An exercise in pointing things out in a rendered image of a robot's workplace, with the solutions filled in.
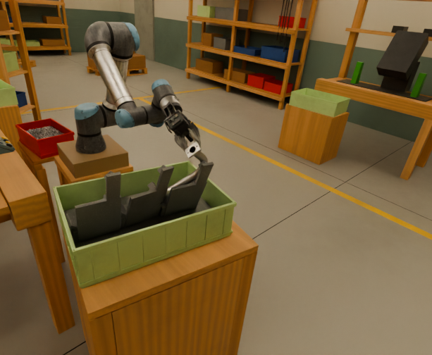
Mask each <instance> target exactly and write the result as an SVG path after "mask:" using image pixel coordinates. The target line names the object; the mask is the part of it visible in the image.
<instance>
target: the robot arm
mask: <svg viewBox="0 0 432 355"><path fill-rule="evenodd" d="M84 41H85V49H86V52H87V54H88V56H89V57H90V58H91V59H92V60H93V61H94V63H95V65H96V67H97V69H98V71H99V73H100V75H101V77H102V79H103V81H104V84H105V85H106V97H105V98H104V99H103V101H102V105H98V104H96V103H84V104H80V105H78V106H76V107H75V110H74V112H75V116H74V117H75V123H76V128H77V133H78V137H77V140H76V144H75V148H76V151H78V152H79V153H81V154H97V153H100V152H102V151H104V150H105V149H106V142H105V141H104V138H103V136H102V134H101V128H103V127H111V126H114V125H118V126H119V127H120V128H129V127H135V126H139V125H146V124H150V125H151V126H152V127H161V126H162V125H163V124H164V123H165V125H166V127H167V129H168V131H169V132H170V133H172V132H171V131H173V132H174V133H175V135H174V136H175V138H174V140H175V142H176V144H177V145H178V146H179V147H180V148H181V149H182V150H183V151H184V152H185V149H186V148H188V147H189V146H188V145H187V140H186V139H185V136H186V138H187V139H188V140H189V141H190V142H192V141H193V142H198V144H199V146H201V142H200V135H199V129H198V127H197V126H196V125H195V124H194V123H193V122H191V121H190V120H188V119H187V117H186V116H185V115H184V114H183V113H182V112H183V110H182V108H181V105H180V103H179V101H178V100H179V98H177V97H176V95H175V93H174V92H173V90H172V87H171V86H170V85H169V83H168V81H167V80H164V79H159V80H156V81H155V82H154V83H153V84H152V92H153V94H154V97H153V99H152V104H151V105H147V106H136V104H135V102H134V100H133V98H132V96H131V94H130V92H129V90H128V88H127V86H126V84H125V82H126V77H127V71H128V60H129V59H131V58H132V55H133V51H137V50H138V49H139V47H140V37H139V35H138V32H137V29H136V28H135V26H134V25H133V24H131V23H124V22H104V21H98V22H95V23H93V24H91V25H90V26H89V27H88V28H87V31H86V33H85V40H84ZM166 121H167V122H166ZM185 153H186V152H185Z"/></svg>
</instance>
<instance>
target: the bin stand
mask: <svg viewBox="0 0 432 355"><path fill-rule="evenodd" d="M18 147H19V150H20V152H21V154H22V157H23V161H24V162H25V164H26V165H27V166H28V168H29V169H30V170H31V172H32V173H33V175H34V176H35V177H36V178H37V180H38V181H39V183H40V184H41V186H43V188H44V189H45V191H46V192H47V196H48V200H49V206H50V209H51V215H52V220H51V221H52V225H53V229H54V234H55V238H56V243H57V247H58V252H59V256H60V260H61V263H63V262H65V261H66V260H65V256H64V253H63V247H62V243H61V238H60V234H59V231H58V224H57V221H56V215H55V211H54V205H53V201H52V198H51V192H50V189H49V183H48V179H47V173H46V170H45V168H44V166H42V163H47V162H51V161H54V156H52V157H49V158H44V159H41V158H39V157H38V156H37V155H35V154H34V153H33V152H31V151H30V150H29V149H28V148H27V147H25V146H24V145H23V144H21V143H20V142H18ZM56 156H59V155H56Z"/></svg>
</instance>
